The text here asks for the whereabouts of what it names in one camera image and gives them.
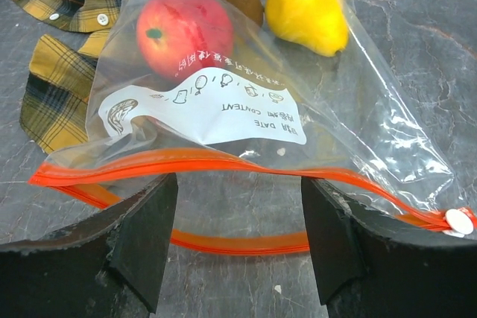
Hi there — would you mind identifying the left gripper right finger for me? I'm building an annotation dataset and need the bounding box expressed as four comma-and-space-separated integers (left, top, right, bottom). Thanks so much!
301, 178, 476, 317

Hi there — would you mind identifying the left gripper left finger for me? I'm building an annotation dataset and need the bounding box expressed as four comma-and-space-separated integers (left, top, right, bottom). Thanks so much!
1, 174, 177, 317

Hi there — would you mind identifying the clear zip top bag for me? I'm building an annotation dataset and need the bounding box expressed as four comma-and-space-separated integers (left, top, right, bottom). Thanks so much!
30, 0, 476, 255

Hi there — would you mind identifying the red fake tomato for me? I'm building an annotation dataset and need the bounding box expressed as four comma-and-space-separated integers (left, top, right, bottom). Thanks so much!
136, 0, 234, 84

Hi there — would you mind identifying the yellow plaid shirt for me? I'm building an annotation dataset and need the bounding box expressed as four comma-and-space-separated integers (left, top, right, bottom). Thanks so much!
0, 0, 224, 154

